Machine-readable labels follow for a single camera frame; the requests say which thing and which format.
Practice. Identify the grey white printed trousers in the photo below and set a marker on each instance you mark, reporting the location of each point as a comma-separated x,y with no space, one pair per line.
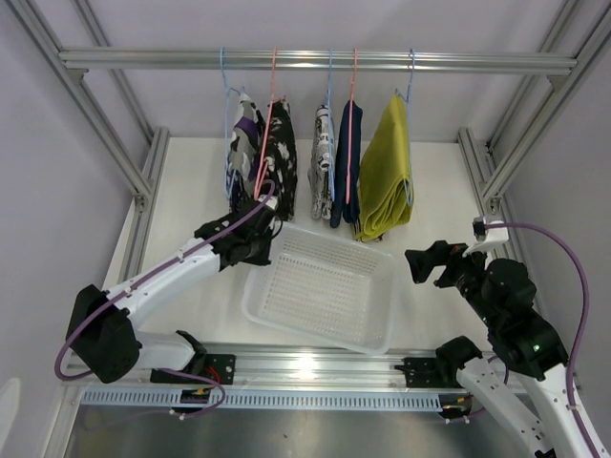
321,171

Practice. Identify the right pink hanger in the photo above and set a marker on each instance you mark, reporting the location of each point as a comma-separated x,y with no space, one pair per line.
350,180

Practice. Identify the aluminium hanging rail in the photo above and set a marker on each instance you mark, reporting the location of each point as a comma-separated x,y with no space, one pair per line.
115,58

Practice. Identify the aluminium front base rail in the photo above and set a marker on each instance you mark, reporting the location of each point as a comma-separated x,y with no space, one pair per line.
301,369

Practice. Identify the white plastic basket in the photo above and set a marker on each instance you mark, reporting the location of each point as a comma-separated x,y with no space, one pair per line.
332,290

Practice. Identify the olive yellow trousers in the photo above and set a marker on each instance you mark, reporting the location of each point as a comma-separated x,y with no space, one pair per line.
385,188

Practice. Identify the aluminium frame right struts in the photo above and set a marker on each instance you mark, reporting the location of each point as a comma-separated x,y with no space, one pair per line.
492,164

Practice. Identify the left pink hanger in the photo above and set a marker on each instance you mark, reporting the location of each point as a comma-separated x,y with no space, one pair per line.
262,165

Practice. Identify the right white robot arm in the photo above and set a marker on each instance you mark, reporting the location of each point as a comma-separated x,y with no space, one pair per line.
501,294

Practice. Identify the light blue hanger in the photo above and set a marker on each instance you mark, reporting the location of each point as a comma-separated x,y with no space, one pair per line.
407,97
226,119
330,95

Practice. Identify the navy blue trousers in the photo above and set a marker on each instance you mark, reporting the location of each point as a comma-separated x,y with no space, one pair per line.
349,213

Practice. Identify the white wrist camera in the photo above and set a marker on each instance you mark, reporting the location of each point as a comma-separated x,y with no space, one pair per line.
271,202
489,234

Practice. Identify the aluminium frame left struts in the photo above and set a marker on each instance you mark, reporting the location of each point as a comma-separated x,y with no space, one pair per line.
143,182

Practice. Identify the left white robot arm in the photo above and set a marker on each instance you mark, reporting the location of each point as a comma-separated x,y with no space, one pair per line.
104,329

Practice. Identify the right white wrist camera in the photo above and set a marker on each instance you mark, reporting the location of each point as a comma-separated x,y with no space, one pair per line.
489,234

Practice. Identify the black white patterned trousers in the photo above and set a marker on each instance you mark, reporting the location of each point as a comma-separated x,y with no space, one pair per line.
280,163

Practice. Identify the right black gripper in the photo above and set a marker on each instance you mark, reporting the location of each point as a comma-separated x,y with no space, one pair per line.
440,252

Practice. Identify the purple camouflage trousers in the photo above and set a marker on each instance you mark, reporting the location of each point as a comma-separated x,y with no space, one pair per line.
243,148

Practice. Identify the pink hanger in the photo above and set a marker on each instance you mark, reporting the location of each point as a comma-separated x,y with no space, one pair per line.
262,165
350,180

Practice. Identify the aluminium frame struts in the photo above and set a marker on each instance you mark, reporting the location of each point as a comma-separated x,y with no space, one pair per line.
143,182
492,164

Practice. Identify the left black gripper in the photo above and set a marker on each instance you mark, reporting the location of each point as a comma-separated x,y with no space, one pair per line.
262,259

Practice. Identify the grey slotted cable duct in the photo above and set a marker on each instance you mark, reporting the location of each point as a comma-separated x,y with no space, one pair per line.
392,401

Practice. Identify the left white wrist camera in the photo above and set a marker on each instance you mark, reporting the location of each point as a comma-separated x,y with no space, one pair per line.
271,202

